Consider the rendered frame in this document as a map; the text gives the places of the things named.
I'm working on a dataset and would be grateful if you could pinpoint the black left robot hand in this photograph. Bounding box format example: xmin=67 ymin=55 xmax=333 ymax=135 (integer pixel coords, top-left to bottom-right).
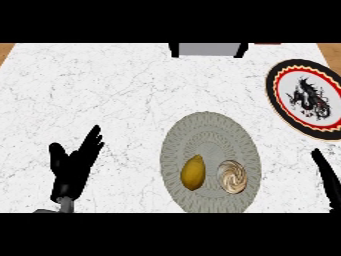
xmin=48 ymin=124 xmax=107 ymax=204

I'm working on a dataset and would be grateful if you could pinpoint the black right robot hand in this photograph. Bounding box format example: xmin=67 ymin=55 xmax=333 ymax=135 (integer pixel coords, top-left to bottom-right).
xmin=311 ymin=148 xmax=341 ymax=214

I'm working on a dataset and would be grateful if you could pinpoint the yellow lemon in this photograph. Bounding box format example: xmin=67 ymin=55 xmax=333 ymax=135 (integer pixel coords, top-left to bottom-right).
xmin=179 ymin=154 xmax=207 ymax=192

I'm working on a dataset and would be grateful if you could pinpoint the dragon print plate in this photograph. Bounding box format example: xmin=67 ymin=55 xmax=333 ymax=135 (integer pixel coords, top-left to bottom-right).
xmin=265 ymin=58 xmax=341 ymax=142

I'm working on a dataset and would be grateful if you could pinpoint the round grey woven placemat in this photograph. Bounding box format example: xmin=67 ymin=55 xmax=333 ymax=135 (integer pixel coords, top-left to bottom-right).
xmin=159 ymin=111 xmax=263 ymax=214

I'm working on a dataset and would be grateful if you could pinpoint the brown swirl cupcake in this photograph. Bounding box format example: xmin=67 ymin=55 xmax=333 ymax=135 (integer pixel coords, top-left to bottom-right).
xmin=216 ymin=159 xmax=250 ymax=195

